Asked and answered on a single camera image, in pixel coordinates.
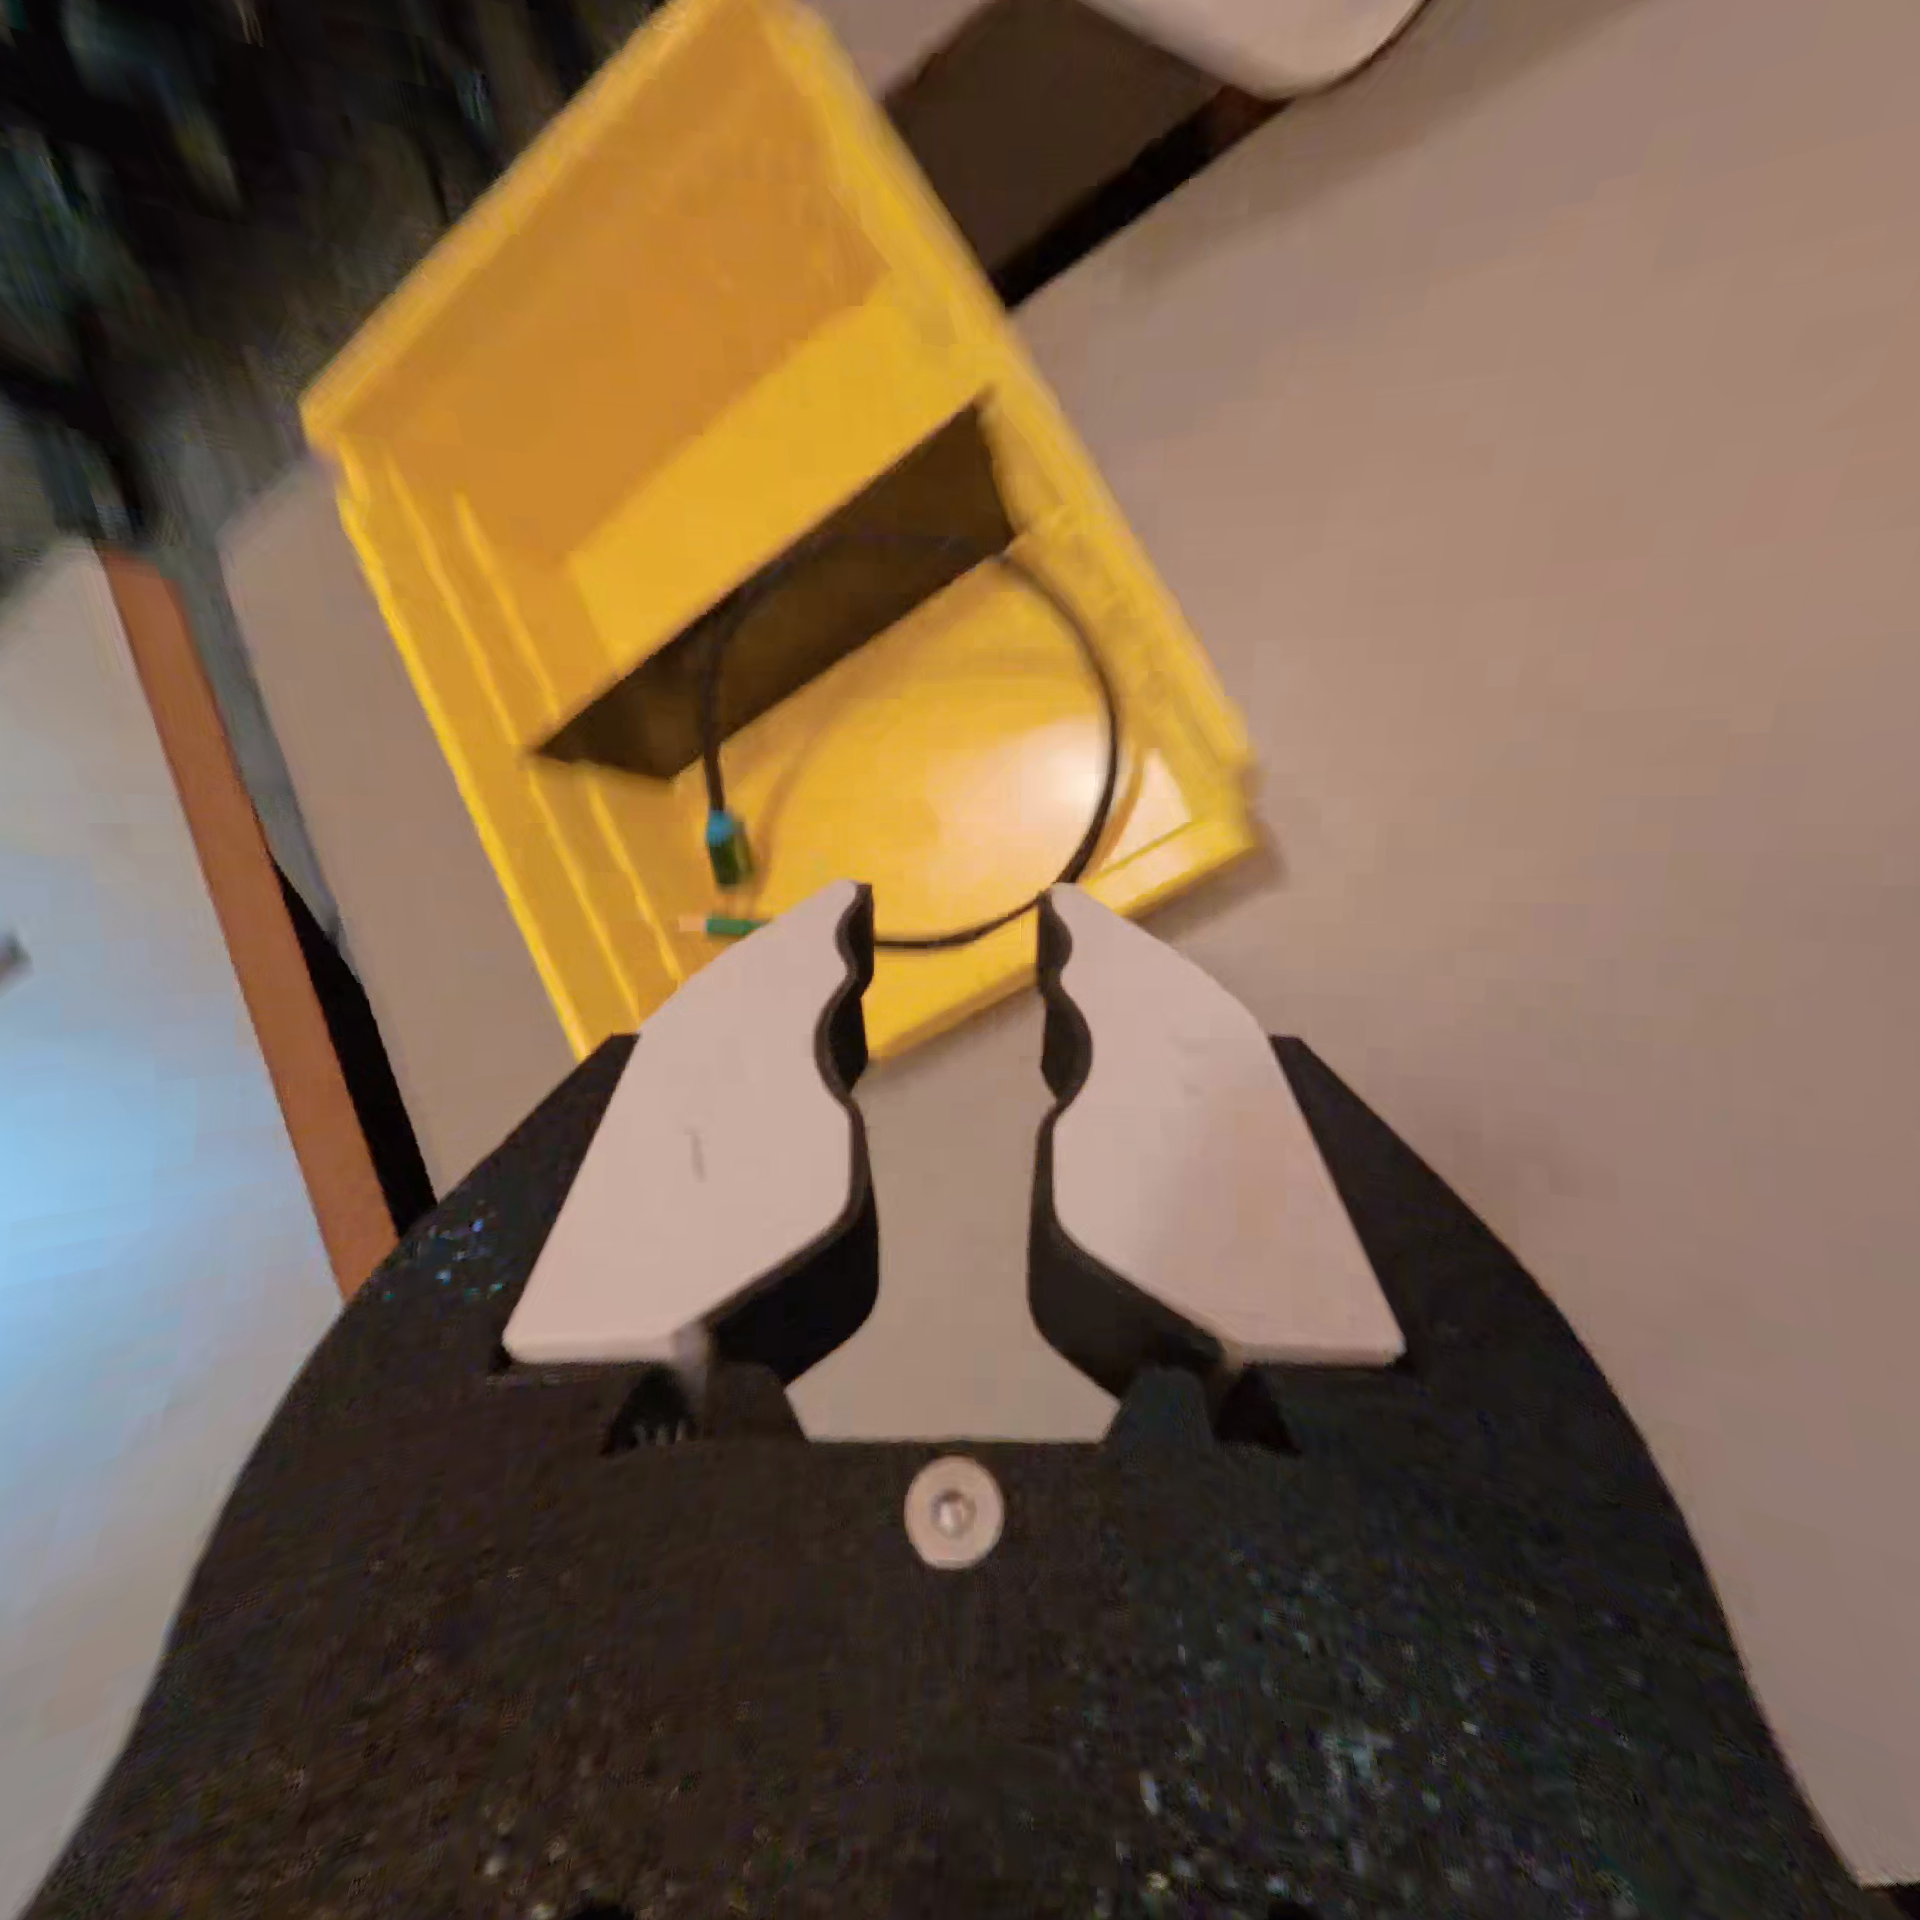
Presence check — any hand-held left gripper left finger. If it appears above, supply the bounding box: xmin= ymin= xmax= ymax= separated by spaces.
xmin=502 ymin=881 xmax=880 ymax=1403

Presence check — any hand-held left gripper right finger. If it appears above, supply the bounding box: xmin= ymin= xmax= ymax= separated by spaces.
xmin=1029 ymin=884 xmax=1407 ymax=1406

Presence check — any black cable with green plugs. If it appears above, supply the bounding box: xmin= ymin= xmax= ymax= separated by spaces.
xmin=678 ymin=530 xmax=1124 ymax=955

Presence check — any yellow plastic storage bin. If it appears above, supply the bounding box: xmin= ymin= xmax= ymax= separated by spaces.
xmin=299 ymin=0 xmax=1262 ymax=1068

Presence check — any pale beige desk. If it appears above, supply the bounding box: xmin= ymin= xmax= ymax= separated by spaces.
xmin=215 ymin=0 xmax=1920 ymax=1888

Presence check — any brown wooden panel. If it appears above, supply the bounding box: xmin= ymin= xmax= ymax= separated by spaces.
xmin=97 ymin=546 xmax=400 ymax=1299

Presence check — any white rounded object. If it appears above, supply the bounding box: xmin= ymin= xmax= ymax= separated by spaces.
xmin=1078 ymin=0 xmax=1426 ymax=102

